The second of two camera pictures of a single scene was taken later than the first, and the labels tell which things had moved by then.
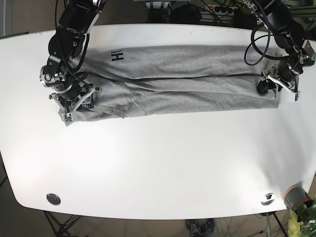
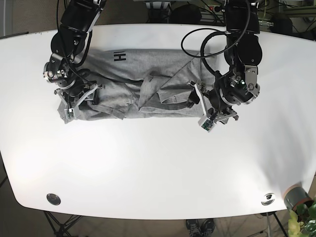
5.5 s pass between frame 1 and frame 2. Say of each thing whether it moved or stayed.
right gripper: moved
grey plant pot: stayed
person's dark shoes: stayed
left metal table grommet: stayed
